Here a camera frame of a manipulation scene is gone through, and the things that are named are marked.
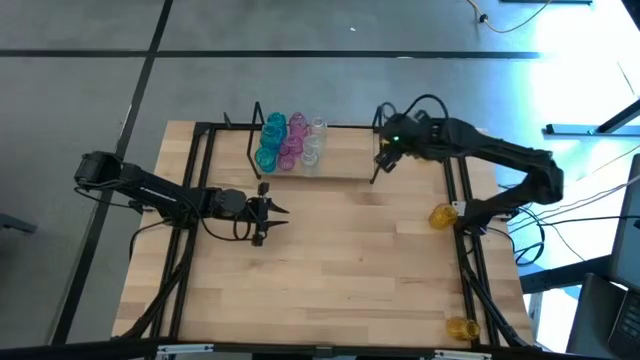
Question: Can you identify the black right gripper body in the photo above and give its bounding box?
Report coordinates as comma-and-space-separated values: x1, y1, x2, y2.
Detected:
375, 113, 429, 157

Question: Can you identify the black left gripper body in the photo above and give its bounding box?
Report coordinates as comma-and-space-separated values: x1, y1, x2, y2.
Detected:
215, 182, 271, 247

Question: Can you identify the teal glass vase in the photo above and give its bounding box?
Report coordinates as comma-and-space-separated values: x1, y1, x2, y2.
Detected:
266, 111, 289, 132
260, 124, 283, 149
254, 146, 279, 174

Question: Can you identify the pink ribbed jar vase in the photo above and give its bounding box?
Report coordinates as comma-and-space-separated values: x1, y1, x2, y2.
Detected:
281, 134, 305, 155

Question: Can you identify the yellow diamond textured vase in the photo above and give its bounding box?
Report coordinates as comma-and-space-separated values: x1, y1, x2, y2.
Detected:
428, 202, 459, 231

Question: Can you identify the large pink ribbed bottle vase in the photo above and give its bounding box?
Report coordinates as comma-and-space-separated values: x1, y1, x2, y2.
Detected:
288, 111, 309, 136

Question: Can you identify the yellow ribbed tapered vase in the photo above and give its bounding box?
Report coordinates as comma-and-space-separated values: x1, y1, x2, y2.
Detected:
445, 315, 482, 343

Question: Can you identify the black floor stand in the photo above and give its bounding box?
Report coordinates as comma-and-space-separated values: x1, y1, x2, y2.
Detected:
544, 97, 640, 136

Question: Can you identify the black desk leg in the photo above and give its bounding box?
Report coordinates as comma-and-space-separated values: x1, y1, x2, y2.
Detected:
519, 254, 614, 296

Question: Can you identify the gray chair base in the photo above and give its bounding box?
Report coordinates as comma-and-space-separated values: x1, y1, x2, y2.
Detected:
0, 213, 39, 235

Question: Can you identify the gray computer monitor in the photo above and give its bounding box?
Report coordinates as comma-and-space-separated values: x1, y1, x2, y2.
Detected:
608, 153, 640, 294

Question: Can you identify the black keyboard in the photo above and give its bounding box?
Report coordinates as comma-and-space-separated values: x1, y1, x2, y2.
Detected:
607, 291, 640, 359

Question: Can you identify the wooden shelf black metal frame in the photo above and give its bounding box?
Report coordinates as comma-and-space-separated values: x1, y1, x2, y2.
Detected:
223, 101, 386, 185

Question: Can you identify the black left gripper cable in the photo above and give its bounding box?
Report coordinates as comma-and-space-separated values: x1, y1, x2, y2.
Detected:
197, 212, 259, 243

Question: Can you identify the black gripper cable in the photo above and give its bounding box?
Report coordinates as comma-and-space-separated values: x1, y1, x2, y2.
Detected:
372, 93, 451, 132
197, 212, 259, 243

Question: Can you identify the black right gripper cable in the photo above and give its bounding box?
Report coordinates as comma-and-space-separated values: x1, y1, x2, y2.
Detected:
372, 93, 451, 132

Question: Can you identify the black metal table frame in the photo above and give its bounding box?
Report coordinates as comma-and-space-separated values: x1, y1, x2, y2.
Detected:
0, 119, 640, 360

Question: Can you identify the beige floor cable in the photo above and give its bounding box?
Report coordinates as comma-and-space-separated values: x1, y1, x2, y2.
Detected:
467, 0, 554, 35

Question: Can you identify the silver aluminium bracket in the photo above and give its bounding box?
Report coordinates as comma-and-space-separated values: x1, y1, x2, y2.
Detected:
157, 343, 214, 356
433, 349, 494, 360

